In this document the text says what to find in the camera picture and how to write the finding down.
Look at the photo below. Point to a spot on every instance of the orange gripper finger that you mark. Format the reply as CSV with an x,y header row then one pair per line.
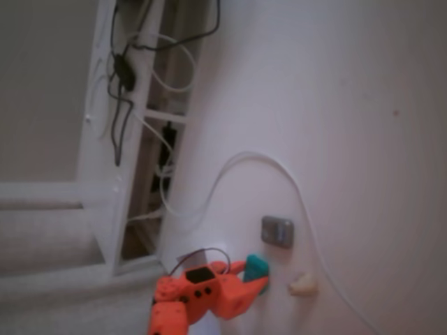
x,y
253,289
235,268

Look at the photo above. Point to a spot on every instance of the green cube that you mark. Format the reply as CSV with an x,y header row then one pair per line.
x,y
256,267

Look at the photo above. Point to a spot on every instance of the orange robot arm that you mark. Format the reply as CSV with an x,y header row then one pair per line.
x,y
167,317

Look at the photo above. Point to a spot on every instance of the white cardboard box bin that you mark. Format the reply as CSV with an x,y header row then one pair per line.
x,y
232,328

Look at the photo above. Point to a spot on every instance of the beige animal figurine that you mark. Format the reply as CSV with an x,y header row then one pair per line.
x,y
304,284

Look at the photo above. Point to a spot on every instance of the gray metal tin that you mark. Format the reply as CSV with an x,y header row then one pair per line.
x,y
277,232

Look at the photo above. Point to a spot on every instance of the white metal frame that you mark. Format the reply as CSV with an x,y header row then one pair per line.
x,y
101,139

